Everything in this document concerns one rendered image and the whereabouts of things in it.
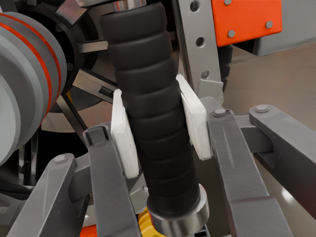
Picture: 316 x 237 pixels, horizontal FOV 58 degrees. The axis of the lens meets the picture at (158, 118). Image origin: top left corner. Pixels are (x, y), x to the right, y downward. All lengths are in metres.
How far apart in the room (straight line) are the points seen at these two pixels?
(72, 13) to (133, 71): 0.34
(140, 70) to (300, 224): 1.15
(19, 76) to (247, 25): 0.28
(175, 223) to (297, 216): 1.11
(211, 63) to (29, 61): 0.22
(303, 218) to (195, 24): 1.02
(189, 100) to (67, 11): 0.35
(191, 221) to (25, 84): 0.18
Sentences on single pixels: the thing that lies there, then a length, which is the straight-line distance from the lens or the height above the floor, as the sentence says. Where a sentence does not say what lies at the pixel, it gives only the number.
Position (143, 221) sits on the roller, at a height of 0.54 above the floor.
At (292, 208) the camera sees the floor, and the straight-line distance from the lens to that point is 1.32.
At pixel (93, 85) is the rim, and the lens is 0.50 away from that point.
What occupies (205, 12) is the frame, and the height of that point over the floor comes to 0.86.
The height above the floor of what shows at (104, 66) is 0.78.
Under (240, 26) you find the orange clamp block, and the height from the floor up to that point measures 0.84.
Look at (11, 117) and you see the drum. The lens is 0.26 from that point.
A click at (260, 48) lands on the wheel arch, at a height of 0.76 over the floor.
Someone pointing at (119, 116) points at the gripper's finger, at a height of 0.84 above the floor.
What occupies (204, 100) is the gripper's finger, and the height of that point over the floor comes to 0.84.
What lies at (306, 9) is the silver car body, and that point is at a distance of 0.62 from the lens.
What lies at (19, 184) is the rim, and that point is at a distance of 0.59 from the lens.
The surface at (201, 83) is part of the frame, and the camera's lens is 0.39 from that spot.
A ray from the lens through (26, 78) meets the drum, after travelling 0.29.
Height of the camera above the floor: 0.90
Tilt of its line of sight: 24 degrees down
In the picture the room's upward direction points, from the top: 13 degrees counter-clockwise
